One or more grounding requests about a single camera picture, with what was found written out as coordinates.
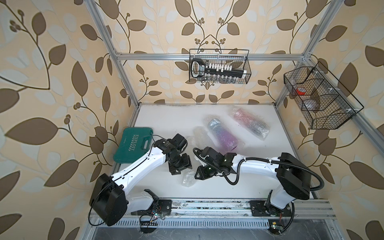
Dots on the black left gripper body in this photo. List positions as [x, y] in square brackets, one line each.
[180, 163]

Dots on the green tool case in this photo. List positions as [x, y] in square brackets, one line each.
[134, 144]

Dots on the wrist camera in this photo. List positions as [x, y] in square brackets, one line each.
[214, 158]
[179, 142]

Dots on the right wire basket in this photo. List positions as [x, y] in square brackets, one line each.
[329, 102]

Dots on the red tape roll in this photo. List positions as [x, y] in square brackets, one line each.
[301, 91]

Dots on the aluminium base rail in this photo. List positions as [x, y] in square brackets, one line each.
[220, 214]

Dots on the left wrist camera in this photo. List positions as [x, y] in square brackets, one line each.
[179, 142]

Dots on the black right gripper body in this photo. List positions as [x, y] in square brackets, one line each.
[207, 171]

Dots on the pink vase in bubble wrap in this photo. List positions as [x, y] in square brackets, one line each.
[252, 123]

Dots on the clear ribbed glass vase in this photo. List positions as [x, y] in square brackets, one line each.
[188, 179]

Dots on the back wire basket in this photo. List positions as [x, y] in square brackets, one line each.
[239, 59]

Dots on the purple vase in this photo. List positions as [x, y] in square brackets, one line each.
[223, 135]

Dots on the black socket set holder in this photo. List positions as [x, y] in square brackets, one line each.
[199, 69]

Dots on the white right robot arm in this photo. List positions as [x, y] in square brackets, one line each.
[296, 180]

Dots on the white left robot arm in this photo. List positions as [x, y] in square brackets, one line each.
[109, 198]

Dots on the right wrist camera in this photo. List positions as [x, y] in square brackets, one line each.
[214, 158]

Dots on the wire basket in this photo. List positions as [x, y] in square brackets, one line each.
[239, 59]
[329, 102]

